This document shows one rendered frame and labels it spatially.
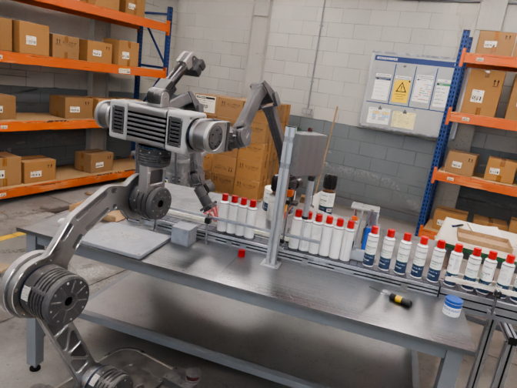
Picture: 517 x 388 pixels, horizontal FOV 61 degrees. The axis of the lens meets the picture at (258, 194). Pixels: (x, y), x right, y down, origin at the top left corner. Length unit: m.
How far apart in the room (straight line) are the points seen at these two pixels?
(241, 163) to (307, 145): 3.79
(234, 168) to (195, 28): 3.10
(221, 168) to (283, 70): 2.06
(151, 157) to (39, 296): 0.63
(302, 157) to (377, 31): 4.82
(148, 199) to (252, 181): 3.96
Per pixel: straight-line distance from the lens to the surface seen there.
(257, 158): 5.63
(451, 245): 3.17
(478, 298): 2.23
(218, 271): 2.00
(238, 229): 2.27
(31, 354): 2.76
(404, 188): 6.54
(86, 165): 6.23
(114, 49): 6.32
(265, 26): 7.26
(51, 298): 1.58
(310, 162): 2.00
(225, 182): 5.87
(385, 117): 6.39
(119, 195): 1.83
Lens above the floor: 1.68
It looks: 15 degrees down
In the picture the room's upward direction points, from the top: 8 degrees clockwise
